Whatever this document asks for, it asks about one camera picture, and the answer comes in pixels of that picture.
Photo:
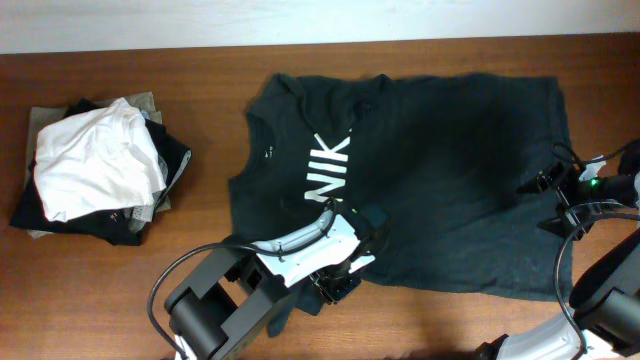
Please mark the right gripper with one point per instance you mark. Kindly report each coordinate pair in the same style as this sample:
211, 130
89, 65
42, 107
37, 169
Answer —
566, 179

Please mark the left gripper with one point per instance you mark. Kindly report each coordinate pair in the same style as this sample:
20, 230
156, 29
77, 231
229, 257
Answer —
336, 289

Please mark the dark green Nike t-shirt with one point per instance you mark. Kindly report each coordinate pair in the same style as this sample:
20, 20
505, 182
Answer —
444, 157

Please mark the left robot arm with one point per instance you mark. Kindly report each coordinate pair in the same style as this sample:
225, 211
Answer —
241, 287

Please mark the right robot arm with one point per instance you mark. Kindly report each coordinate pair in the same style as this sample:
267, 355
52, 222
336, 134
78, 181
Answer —
600, 317

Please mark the grey patterned folded garment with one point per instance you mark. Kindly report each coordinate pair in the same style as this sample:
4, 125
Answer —
173, 158

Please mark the black folded garment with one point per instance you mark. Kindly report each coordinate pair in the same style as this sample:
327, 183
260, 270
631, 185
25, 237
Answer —
109, 225

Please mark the white folded t-shirt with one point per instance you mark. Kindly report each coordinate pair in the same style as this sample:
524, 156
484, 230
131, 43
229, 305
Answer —
103, 159

